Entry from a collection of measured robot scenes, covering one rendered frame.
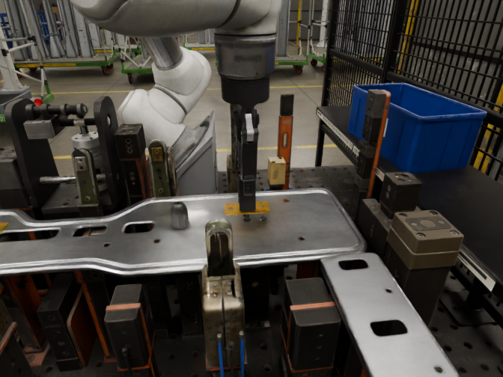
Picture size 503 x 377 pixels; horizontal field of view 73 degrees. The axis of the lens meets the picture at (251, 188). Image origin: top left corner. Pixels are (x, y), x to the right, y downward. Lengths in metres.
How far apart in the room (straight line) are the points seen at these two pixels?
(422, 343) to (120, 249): 0.47
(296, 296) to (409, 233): 0.20
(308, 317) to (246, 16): 0.41
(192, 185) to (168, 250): 0.63
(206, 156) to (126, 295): 0.69
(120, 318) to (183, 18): 0.38
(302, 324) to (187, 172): 0.79
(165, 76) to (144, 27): 0.88
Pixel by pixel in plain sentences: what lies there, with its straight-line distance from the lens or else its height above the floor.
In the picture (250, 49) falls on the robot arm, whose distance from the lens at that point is 0.50.
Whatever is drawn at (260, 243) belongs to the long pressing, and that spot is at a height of 1.00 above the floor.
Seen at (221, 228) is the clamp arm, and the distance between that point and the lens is 0.43.
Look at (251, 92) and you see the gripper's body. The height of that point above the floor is 1.25.
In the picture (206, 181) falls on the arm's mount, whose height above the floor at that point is 0.81.
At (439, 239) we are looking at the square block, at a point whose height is 1.06.
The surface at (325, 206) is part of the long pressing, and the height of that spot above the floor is 1.00.
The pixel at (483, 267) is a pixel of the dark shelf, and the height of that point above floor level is 1.03.
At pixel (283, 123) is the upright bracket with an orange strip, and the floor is 1.14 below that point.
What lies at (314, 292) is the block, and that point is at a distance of 0.55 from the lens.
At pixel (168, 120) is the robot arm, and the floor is 1.00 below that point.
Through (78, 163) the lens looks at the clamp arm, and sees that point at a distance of 0.77.
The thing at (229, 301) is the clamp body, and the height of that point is 1.04.
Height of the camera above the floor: 1.37
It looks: 29 degrees down
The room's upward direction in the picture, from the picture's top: straight up
